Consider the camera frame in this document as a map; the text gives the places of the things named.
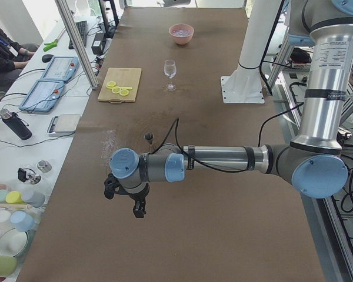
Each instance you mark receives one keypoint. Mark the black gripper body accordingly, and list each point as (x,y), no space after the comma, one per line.
(137,197)

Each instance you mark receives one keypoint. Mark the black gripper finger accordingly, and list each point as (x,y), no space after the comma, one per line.
(139,210)

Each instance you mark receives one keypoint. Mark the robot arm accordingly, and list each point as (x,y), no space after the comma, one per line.
(308,160)

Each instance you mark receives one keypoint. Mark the clear wine glass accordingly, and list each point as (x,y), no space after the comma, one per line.
(170,72)

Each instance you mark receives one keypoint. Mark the pink bowl of ice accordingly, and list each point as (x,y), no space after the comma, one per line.
(181,33)

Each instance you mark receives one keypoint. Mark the grey blue cup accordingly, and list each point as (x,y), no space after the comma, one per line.
(34,198)

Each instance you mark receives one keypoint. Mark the steel calibration weight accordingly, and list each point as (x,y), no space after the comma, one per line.
(44,166)

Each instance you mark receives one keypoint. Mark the kitchen scale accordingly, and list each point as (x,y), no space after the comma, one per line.
(63,124)

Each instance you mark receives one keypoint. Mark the middle lemon slice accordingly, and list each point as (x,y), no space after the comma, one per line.
(116,89)

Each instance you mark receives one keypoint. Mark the bamboo cutting board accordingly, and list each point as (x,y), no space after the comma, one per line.
(124,77)

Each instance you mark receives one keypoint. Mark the light blue cup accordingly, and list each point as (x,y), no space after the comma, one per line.
(22,221)

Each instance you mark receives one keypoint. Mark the far lemon slice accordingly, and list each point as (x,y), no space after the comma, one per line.
(110,84)

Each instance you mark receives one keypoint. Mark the black clip with steel weight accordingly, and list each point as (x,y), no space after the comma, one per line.
(28,175)

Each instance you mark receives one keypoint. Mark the yellow cup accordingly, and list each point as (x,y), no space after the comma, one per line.
(14,197)

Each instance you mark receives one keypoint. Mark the white plate green rim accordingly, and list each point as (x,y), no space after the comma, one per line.
(13,243)

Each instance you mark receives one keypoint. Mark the white cup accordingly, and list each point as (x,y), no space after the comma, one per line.
(5,223)

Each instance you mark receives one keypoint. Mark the black water bottle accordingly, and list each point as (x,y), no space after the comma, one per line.
(12,121)

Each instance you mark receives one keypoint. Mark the lower blue teach pendant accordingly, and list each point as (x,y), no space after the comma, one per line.
(43,96)

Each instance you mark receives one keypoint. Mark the blue teach pendant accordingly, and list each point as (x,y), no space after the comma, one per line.
(43,96)
(61,68)

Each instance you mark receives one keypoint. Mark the mint green cup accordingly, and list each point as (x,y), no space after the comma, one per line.
(3,195)

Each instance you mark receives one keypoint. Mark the green bowl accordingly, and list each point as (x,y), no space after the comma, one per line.
(8,265)

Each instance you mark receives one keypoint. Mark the upper blue teach pendant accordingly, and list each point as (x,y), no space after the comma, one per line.
(61,68)

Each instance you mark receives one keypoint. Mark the black power adapter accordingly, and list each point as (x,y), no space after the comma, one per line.
(98,44)

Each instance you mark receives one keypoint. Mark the black computer mouse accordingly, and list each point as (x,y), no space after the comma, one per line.
(46,58)

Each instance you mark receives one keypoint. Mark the black keyboard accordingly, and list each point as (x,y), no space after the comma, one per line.
(81,32)

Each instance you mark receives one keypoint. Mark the seated person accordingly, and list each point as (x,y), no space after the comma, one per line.
(13,58)

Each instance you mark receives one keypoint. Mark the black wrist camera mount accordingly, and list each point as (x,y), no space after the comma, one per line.
(112,187)

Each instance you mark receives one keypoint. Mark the lemon slice near handle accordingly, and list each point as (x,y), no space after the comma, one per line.
(124,92)

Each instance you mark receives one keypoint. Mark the white camera pole base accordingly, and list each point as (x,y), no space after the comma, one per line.
(244,84)

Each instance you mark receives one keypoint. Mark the green handled tool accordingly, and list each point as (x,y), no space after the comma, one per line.
(48,46)

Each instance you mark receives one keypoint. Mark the aluminium frame post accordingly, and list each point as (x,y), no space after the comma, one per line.
(69,24)

